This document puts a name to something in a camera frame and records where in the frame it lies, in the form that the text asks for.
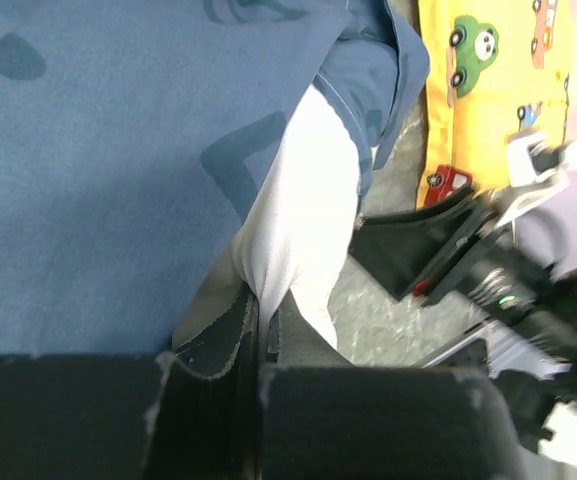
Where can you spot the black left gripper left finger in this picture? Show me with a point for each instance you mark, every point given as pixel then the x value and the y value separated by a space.
pixel 177 415

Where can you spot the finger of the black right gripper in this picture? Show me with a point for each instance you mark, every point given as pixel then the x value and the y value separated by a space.
pixel 403 251

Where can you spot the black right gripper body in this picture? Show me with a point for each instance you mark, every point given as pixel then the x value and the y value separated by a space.
pixel 483 265

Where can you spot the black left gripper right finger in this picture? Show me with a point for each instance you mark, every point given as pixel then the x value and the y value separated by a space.
pixel 325 418

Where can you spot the white pillow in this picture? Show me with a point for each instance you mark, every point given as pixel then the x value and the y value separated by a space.
pixel 295 238

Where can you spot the blue cartoon print pillowcase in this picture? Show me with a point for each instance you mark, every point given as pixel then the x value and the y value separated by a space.
pixel 135 137

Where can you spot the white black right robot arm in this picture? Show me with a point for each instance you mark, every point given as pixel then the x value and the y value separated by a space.
pixel 544 409

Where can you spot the yellow car print pillow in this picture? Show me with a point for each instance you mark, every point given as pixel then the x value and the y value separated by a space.
pixel 496 68

